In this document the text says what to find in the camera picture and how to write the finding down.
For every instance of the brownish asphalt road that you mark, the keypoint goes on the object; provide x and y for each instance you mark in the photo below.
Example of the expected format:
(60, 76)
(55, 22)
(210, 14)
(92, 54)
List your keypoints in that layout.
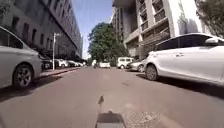
(83, 96)

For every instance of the row of parked cars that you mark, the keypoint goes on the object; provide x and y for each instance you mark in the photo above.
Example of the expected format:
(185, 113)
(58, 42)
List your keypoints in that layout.
(61, 63)

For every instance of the grey car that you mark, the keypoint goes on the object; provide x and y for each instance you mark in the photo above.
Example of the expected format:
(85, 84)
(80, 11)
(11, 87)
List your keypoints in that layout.
(135, 65)

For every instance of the silver car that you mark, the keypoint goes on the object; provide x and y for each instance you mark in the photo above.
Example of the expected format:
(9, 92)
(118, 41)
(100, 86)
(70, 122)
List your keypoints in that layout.
(20, 56)

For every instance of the white van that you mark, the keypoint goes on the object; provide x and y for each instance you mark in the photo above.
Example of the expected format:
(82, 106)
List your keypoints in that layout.
(124, 62)

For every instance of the dark office building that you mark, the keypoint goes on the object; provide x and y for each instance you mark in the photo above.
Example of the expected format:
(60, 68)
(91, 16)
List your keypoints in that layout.
(43, 20)

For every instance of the pale concrete building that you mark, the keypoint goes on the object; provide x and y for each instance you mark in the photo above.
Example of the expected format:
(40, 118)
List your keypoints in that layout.
(173, 13)

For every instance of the small white car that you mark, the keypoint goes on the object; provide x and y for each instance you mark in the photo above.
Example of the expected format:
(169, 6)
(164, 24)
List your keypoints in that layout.
(104, 64)

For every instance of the large green tree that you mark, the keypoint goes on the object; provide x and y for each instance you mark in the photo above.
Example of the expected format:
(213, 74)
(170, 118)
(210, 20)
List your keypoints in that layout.
(105, 43)

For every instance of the white lamp post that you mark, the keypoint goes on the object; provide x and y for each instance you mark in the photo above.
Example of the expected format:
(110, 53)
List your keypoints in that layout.
(53, 53)

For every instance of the paved sidewalk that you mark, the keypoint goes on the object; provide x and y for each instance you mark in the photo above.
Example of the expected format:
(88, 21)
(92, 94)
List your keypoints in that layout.
(53, 72)

